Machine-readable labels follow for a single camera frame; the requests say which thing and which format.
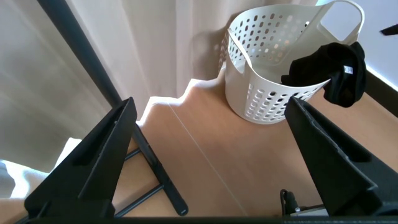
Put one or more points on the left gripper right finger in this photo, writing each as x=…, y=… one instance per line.
x=335, y=168

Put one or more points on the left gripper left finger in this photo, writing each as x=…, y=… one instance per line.
x=93, y=165

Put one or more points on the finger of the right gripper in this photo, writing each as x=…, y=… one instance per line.
x=392, y=30

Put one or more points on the black garment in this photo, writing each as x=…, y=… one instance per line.
x=342, y=77

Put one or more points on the white laundry basket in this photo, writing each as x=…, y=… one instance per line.
x=242, y=90

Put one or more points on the black clothes rack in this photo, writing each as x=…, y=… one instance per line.
x=77, y=43

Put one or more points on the beige curtain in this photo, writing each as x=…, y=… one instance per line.
x=140, y=46
x=21, y=180

